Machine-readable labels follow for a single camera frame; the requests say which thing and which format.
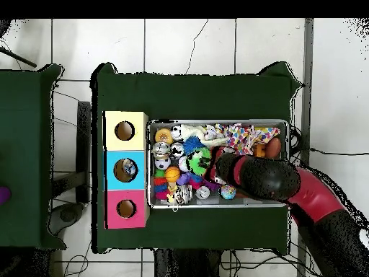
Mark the green spiky rubber ball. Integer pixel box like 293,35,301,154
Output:
187,147,213,177

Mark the polka dot colourful cloth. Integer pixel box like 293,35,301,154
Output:
214,123,281,156

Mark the clear plastic bottle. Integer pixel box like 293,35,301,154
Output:
120,160,138,179

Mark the wooden box with three holes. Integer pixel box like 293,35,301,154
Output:
102,110,150,230

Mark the small globe ball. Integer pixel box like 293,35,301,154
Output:
220,184,237,201

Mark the blue spiky rubber ball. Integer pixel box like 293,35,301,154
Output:
184,136,205,154

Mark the cream knitted cloth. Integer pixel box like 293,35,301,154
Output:
171,123,208,141

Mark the crushed silver can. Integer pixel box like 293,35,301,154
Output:
172,183,195,204

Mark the small orange basketball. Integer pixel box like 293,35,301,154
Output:
164,167,180,183

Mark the brown toy football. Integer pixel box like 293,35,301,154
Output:
264,137,283,160

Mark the smooth silver can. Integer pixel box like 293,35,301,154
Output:
151,141,170,159

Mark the toy burger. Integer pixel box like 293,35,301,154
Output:
154,128,174,144

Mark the black upright panel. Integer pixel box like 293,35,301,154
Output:
76,100,93,204

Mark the grey round floor base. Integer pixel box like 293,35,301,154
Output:
57,203,84,227

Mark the dark green side table cloth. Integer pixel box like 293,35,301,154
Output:
0,63,66,250

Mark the purple object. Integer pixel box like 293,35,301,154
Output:
0,185,12,206

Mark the shallow wire mesh bin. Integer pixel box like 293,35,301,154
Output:
146,118,290,208

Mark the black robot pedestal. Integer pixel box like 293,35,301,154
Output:
152,247,233,277

